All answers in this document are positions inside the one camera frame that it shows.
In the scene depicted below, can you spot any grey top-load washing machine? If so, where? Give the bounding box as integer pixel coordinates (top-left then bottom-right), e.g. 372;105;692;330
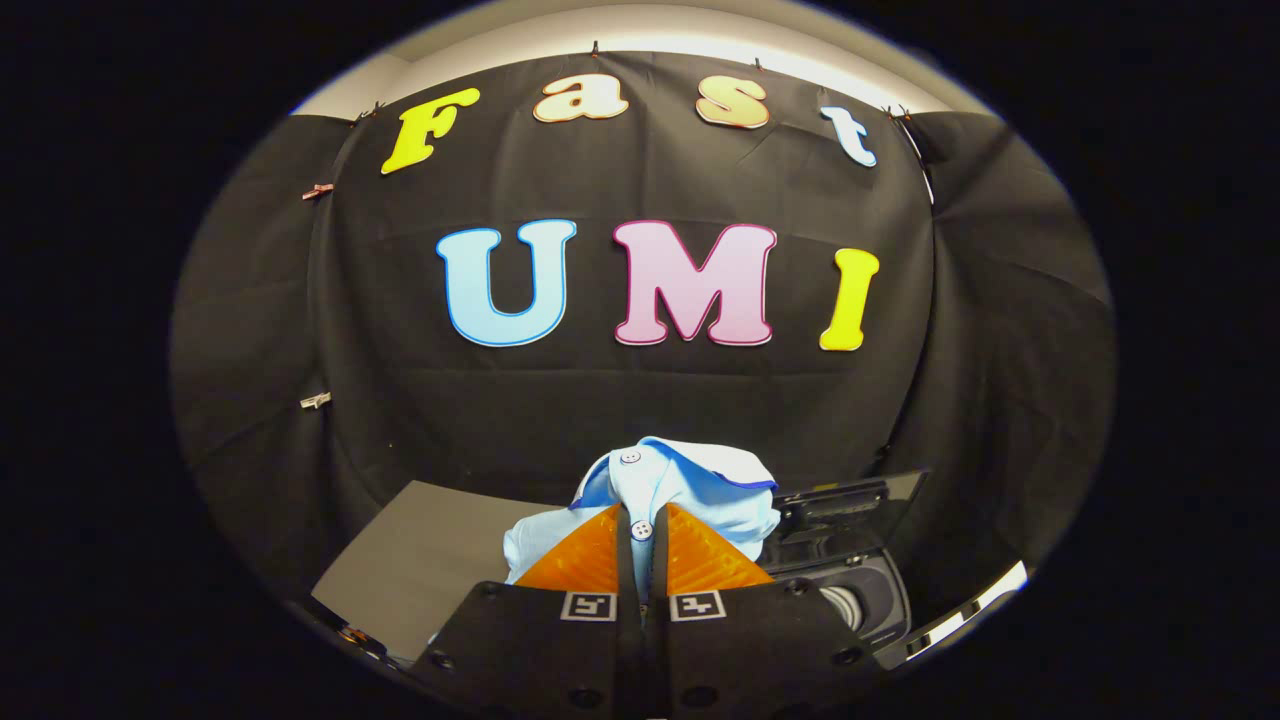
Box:
760;545;913;671

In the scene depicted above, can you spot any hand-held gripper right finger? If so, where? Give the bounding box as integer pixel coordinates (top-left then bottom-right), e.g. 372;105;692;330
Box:
646;503;887;720

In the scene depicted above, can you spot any light blue polo shirt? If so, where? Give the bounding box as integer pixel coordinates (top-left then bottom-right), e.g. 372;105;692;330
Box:
503;436;782;587

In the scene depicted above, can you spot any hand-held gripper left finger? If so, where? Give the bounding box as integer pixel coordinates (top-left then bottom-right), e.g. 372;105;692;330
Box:
405;503;647;720

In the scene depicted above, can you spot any black backdrop cloth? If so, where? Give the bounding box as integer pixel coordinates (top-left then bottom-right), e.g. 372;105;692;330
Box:
170;50;1116;641

